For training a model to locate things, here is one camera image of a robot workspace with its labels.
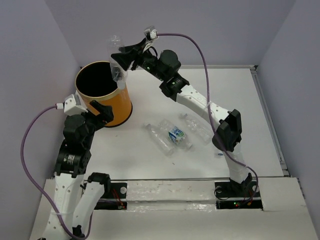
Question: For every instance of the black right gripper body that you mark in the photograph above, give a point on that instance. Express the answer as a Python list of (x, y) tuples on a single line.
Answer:
[(149, 63)]

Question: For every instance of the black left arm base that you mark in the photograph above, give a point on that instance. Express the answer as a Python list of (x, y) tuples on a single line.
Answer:
[(115, 199)]

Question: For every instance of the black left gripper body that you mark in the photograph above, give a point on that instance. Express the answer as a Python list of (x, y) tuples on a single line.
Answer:
[(93, 125)]

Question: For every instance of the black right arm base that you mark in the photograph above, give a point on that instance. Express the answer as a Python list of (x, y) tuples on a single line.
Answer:
[(231, 195)]

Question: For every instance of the clear bottle with printed label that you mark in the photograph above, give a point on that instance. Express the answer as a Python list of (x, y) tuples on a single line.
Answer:
[(175, 134)]

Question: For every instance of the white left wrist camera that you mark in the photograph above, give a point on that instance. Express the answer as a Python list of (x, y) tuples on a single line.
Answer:
[(71, 106)]

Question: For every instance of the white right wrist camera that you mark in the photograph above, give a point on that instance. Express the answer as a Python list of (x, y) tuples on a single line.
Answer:
[(151, 33)]

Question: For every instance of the orange cylindrical bin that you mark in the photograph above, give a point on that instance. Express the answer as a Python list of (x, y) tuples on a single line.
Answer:
[(94, 82)]

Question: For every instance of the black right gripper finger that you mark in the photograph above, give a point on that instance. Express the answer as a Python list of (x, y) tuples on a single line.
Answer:
[(137, 48), (127, 61)]

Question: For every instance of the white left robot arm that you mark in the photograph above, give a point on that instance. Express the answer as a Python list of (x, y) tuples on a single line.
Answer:
[(75, 197)]

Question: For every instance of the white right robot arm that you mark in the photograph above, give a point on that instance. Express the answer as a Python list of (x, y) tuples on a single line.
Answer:
[(227, 125)]

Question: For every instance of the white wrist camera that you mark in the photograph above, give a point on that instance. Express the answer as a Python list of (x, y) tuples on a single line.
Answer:
[(71, 106), (151, 33)]

